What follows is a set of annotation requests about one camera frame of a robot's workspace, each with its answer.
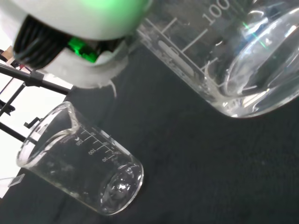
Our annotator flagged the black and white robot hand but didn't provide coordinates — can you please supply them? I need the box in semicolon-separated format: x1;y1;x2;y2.
0;0;154;89

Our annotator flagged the small clear glass beaker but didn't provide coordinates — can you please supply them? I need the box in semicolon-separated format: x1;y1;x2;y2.
15;101;144;216

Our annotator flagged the black tripod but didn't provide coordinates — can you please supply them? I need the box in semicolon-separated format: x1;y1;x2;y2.
0;48;71;143

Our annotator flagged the grey tape strip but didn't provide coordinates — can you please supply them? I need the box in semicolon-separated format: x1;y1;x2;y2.
7;173;25;188

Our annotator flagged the black bench cloth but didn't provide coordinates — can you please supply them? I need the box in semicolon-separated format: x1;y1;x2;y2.
0;45;299;224

